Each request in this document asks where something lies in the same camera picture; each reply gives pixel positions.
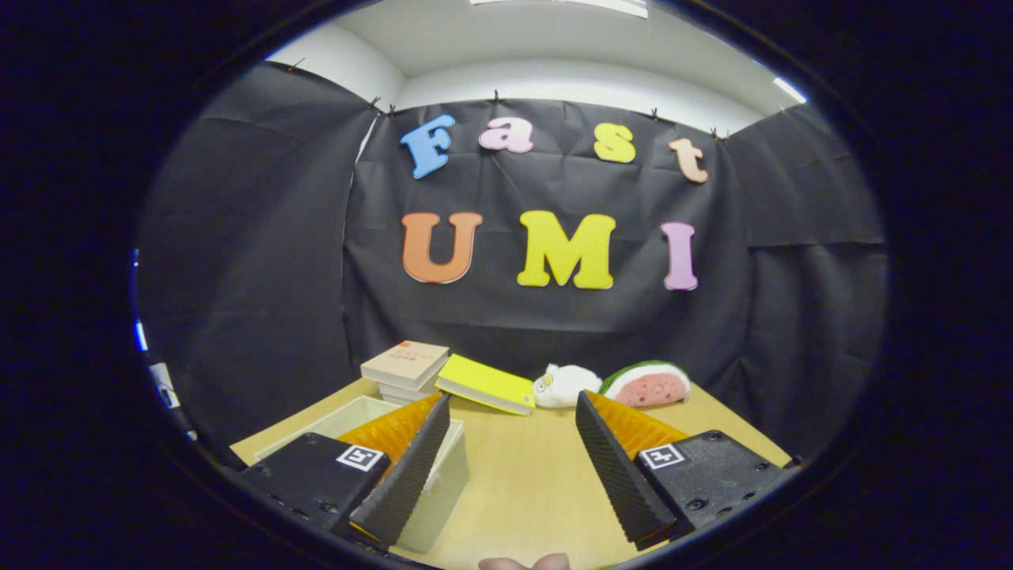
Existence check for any watermelon slice plush toy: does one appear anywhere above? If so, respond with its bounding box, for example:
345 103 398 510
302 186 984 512
598 360 692 409

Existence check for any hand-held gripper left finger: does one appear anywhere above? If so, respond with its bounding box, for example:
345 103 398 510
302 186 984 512
241 393 452 549

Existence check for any long ceiling light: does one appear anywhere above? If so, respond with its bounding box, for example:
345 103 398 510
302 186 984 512
471 0 650 19

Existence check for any yellow book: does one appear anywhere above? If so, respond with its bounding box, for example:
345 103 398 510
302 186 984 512
434 353 537 416

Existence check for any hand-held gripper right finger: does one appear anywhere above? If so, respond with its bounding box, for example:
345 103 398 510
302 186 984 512
575 389 792 553

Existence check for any white plush toy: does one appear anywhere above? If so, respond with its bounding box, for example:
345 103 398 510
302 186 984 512
533 363 604 409

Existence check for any translucent green storage box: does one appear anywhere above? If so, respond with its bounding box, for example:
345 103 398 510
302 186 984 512
253 395 470 554

